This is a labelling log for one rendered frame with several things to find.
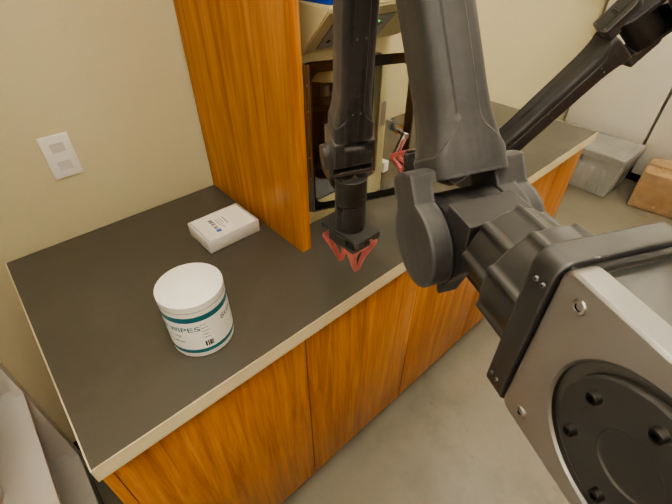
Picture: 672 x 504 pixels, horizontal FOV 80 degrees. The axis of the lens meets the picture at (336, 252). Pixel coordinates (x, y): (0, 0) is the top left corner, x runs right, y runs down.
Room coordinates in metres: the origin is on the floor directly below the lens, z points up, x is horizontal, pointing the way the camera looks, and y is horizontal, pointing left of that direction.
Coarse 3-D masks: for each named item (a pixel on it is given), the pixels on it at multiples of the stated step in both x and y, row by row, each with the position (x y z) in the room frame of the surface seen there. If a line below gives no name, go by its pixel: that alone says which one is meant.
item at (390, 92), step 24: (312, 72) 0.97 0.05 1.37; (384, 72) 1.03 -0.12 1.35; (312, 96) 0.97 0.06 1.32; (384, 96) 1.03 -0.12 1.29; (408, 96) 1.06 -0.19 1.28; (312, 120) 0.96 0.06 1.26; (384, 120) 1.04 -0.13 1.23; (408, 120) 1.06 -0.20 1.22; (312, 144) 0.96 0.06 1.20; (384, 144) 1.04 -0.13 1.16; (408, 144) 1.06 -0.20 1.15; (384, 168) 1.04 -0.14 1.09; (384, 192) 1.04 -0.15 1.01
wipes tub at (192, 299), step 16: (176, 272) 0.60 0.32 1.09; (192, 272) 0.60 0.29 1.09; (208, 272) 0.60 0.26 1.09; (160, 288) 0.55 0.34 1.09; (176, 288) 0.55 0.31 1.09; (192, 288) 0.55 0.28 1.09; (208, 288) 0.55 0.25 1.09; (224, 288) 0.58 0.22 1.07; (160, 304) 0.51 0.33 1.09; (176, 304) 0.51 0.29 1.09; (192, 304) 0.51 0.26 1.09; (208, 304) 0.52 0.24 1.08; (224, 304) 0.56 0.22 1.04; (176, 320) 0.50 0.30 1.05; (192, 320) 0.50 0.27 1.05; (208, 320) 0.52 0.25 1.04; (224, 320) 0.54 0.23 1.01; (176, 336) 0.51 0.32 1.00; (192, 336) 0.50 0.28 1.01; (208, 336) 0.51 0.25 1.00; (224, 336) 0.53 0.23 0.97; (192, 352) 0.50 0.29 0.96; (208, 352) 0.51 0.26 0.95
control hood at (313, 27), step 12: (300, 0) 0.96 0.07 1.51; (384, 0) 0.98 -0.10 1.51; (300, 12) 0.94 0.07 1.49; (312, 12) 0.91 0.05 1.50; (324, 12) 0.89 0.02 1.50; (384, 12) 1.01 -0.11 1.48; (396, 12) 1.05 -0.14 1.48; (300, 24) 0.94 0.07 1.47; (312, 24) 0.91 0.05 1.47; (324, 24) 0.90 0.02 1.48; (396, 24) 1.10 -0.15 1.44; (312, 36) 0.92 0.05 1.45; (384, 36) 1.12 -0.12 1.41; (312, 48) 0.95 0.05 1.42; (324, 48) 0.98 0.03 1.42
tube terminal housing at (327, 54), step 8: (376, 40) 1.14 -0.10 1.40; (384, 40) 1.16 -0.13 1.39; (376, 48) 1.14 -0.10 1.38; (384, 48) 1.16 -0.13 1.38; (304, 56) 0.98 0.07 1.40; (312, 56) 0.99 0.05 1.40; (320, 56) 1.01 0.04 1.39; (328, 56) 1.03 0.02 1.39; (312, 216) 0.98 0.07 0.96; (320, 216) 1.00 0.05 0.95
